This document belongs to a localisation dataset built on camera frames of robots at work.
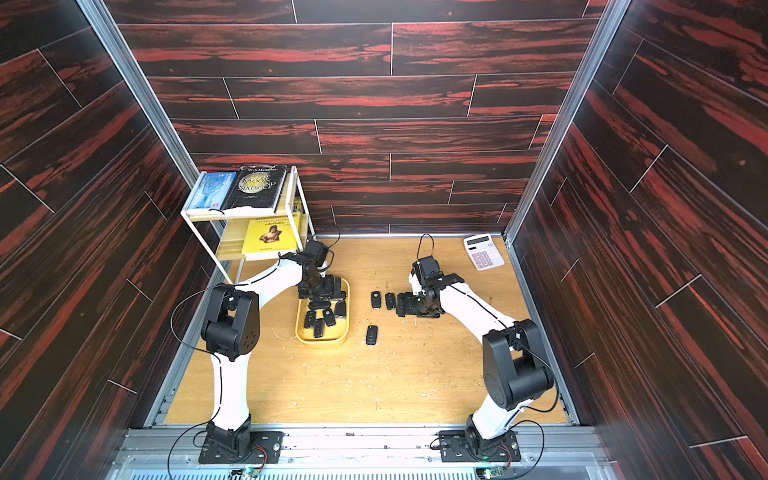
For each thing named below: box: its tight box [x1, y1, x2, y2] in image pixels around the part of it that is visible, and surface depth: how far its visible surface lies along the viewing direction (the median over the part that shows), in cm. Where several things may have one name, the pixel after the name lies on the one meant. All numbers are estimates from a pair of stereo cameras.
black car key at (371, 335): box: [366, 325, 378, 345], surface depth 95 cm
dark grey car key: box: [335, 300, 346, 317], surface depth 101 cm
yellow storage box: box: [295, 277, 350, 348], surface depth 95 cm
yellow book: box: [241, 215, 299, 261], surface depth 95 cm
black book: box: [222, 164, 287, 213], surface depth 88 cm
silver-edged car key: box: [314, 319, 325, 338], surface depth 95 cm
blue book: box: [187, 172, 237, 211], surface depth 88 cm
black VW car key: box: [324, 308, 336, 327], surface depth 98 cm
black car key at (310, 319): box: [304, 310, 317, 329], surface depth 98 cm
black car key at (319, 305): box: [309, 301, 331, 310], surface depth 101 cm
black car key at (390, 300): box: [385, 292, 396, 310], surface depth 103 cm
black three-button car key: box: [371, 291, 381, 310], surface depth 103 cm
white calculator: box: [463, 233, 505, 271], surface depth 117 cm
